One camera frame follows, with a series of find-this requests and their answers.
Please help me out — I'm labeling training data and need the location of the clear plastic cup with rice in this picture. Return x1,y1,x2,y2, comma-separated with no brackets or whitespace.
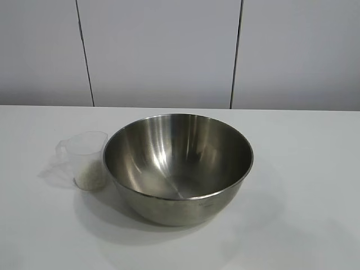
55,130,109,192

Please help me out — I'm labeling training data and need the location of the stainless steel mixing bowl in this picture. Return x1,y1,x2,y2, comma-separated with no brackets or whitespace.
102,112,254,227

